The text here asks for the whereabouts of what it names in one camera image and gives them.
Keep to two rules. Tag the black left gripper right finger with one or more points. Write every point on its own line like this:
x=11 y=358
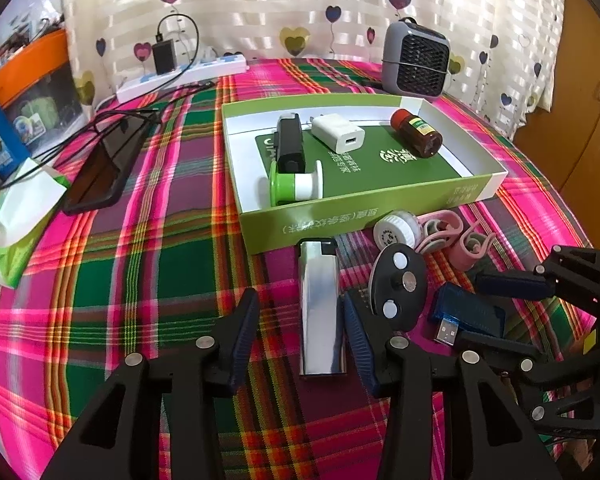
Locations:
x=486 y=435

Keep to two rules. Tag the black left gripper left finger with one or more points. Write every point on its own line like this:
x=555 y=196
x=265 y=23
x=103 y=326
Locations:
x=117 y=434

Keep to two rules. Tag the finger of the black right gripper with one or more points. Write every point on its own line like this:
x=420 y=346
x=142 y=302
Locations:
x=500 y=353
x=514 y=284

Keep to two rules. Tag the blue USB adapter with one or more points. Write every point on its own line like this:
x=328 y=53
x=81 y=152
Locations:
x=456 y=310

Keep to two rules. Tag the silver black lighter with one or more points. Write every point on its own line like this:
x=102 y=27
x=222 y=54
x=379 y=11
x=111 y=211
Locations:
x=321 y=318

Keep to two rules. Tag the white USB charger plug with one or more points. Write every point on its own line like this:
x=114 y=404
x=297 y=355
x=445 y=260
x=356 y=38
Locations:
x=339 y=134

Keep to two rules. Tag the black oval three-button disc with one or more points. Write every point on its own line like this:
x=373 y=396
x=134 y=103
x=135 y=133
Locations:
x=398 y=286

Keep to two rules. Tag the wooden cabinet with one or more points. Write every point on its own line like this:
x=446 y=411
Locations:
x=564 y=143

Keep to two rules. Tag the green cardboard box tray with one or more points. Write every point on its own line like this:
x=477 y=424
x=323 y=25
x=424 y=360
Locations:
x=361 y=186

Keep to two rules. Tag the brown medicine bottle red cap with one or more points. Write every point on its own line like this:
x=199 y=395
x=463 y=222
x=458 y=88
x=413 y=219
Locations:
x=420 y=138

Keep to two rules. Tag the green tissue pack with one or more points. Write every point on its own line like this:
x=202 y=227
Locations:
x=26 y=207

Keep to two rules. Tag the grey mini fan heater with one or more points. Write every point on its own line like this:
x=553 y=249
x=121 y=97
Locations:
x=415 y=60

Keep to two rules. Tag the black smartphone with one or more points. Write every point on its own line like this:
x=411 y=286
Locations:
x=104 y=173

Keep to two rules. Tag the heart pattern curtain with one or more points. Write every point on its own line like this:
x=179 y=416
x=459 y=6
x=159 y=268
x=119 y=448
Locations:
x=502 y=52

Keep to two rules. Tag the black rectangular device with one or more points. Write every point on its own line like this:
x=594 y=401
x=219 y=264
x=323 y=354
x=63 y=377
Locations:
x=288 y=143

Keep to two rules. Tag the orange lidded storage bin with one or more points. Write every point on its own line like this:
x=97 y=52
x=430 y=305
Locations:
x=38 y=95

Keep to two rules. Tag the white power strip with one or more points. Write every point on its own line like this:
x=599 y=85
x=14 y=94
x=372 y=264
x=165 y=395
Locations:
x=184 y=74

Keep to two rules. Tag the black power adapter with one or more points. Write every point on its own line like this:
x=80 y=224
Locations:
x=164 y=56

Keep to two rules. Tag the pink cable clip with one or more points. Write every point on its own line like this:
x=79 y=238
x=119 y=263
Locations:
x=440 y=229

